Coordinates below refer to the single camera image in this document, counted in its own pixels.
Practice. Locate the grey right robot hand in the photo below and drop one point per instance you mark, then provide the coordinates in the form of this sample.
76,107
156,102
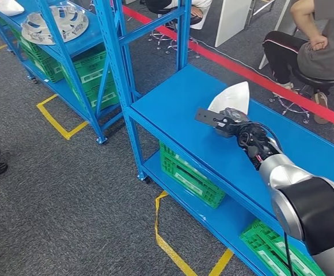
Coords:
230,123

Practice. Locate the white triangular plastic part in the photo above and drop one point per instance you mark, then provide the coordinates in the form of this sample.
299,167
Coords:
233,97

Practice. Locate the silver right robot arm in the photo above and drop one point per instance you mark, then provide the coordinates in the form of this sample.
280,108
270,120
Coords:
285,171

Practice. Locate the blue metal shelf rack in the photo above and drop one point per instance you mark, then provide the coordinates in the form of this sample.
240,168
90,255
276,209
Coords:
89,38
184,110

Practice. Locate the red barrier belt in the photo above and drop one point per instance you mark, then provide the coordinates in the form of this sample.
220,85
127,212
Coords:
242,72

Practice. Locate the white desk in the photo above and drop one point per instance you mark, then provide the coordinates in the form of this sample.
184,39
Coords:
233,19

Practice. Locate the yellow floor tape square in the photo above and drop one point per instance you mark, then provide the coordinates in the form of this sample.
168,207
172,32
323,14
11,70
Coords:
167,243

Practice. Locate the silver wheel cover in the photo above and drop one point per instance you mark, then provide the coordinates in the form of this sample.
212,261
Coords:
75,32

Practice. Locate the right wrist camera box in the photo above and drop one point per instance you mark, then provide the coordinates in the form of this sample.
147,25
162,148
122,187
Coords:
205,116

